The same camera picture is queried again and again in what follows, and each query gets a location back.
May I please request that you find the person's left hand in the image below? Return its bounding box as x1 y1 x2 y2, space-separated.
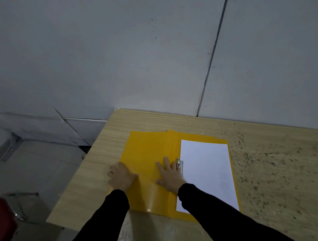
107 162 139 194

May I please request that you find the person's right hand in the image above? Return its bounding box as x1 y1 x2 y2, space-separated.
155 157 187 195

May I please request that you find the gathered white papers stack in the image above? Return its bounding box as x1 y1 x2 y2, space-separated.
176 139 240 214

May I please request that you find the person's left forearm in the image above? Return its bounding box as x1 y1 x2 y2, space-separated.
72 189 131 241

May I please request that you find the person's right forearm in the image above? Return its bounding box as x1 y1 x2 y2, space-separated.
178 183 295 241

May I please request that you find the metal stool leg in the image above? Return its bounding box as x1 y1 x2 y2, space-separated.
5 191 40 221

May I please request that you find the dark red stool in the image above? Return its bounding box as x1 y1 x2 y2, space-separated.
0 197 18 241

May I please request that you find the grey metal frame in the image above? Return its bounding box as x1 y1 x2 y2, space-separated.
0 131 24 162

